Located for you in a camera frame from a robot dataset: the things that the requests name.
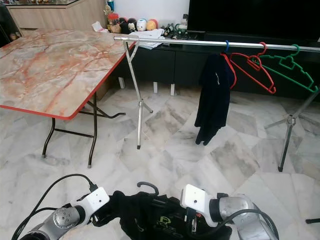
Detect stack of white papers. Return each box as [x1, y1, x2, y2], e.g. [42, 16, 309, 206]
[137, 28, 166, 50]

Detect black TV console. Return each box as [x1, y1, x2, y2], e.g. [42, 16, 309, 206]
[115, 31, 320, 98]

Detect black shirt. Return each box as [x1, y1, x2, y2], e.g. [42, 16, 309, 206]
[100, 191, 206, 240]

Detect red clothes hanger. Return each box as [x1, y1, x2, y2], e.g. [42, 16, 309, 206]
[222, 42, 277, 95]

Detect green and white bottle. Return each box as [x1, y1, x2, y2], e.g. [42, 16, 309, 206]
[177, 14, 189, 35]

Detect jar with red lid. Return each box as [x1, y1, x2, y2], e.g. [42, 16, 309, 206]
[106, 12, 120, 33]

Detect navy shirt with red trim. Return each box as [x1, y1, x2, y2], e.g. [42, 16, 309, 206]
[194, 52, 237, 147]

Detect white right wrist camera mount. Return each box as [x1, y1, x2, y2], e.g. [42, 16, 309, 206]
[180, 184, 220, 228]

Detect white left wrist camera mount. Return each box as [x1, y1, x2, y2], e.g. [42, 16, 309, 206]
[72, 187, 111, 223]

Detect black flat television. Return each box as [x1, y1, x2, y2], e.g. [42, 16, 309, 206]
[187, 0, 320, 41]

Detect light wooden sideboard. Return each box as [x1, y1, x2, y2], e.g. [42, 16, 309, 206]
[7, 0, 106, 31]

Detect orange and yellow plush toy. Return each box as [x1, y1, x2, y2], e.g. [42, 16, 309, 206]
[145, 18, 159, 31]

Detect black and white plush toy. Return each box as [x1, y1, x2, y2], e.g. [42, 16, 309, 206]
[126, 18, 137, 33]

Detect pink tissue box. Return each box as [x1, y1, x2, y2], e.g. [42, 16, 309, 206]
[91, 21, 107, 33]

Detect silver metal clothes rack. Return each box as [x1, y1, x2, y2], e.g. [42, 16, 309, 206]
[113, 35, 320, 173]

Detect green clothes hanger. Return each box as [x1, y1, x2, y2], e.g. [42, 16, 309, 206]
[260, 44, 320, 93]

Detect marble pattern folding table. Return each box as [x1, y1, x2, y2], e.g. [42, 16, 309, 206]
[0, 28, 138, 168]

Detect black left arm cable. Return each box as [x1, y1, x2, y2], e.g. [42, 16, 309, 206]
[11, 173, 98, 240]

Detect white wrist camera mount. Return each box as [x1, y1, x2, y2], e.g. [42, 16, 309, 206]
[180, 184, 220, 228]
[72, 187, 111, 223]

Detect white and blue plush toy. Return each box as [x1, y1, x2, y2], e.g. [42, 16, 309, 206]
[135, 18, 147, 32]

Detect black clothes hanger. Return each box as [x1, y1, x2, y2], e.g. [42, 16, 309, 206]
[136, 181, 160, 197]

